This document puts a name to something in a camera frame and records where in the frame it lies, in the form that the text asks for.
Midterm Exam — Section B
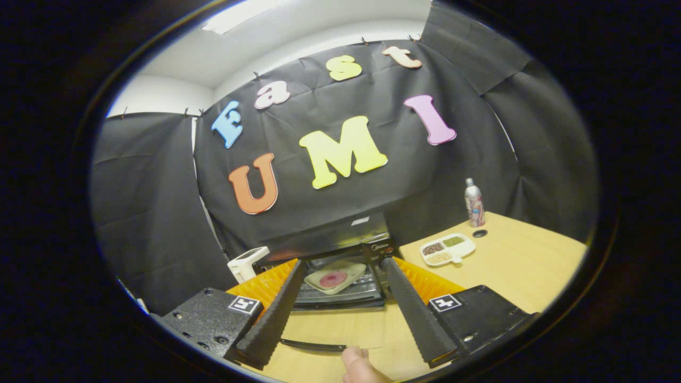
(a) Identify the silver drink bottle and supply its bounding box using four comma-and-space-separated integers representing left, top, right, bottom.
464, 178, 486, 228

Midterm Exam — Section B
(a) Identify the white toaster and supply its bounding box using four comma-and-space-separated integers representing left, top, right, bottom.
227, 246, 271, 283

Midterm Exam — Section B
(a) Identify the white divided seasoning plate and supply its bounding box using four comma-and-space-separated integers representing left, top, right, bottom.
419, 232, 477, 267

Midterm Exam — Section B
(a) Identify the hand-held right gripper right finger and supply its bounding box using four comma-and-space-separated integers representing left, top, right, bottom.
383, 257, 534, 369

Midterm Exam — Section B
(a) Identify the square plate with pink food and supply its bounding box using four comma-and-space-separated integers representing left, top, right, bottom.
304, 259, 367, 295

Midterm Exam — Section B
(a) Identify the black electric oven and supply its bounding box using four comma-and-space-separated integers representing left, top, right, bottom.
253, 213, 398, 353

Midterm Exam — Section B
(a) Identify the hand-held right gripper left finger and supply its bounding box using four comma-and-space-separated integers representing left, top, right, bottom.
157, 259, 309, 371

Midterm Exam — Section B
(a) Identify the large ceiling light panel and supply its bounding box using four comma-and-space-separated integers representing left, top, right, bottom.
202, 0, 290, 36

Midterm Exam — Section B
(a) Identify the black backdrop cloth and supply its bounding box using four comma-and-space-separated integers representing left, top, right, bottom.
88, 0, 599, 317

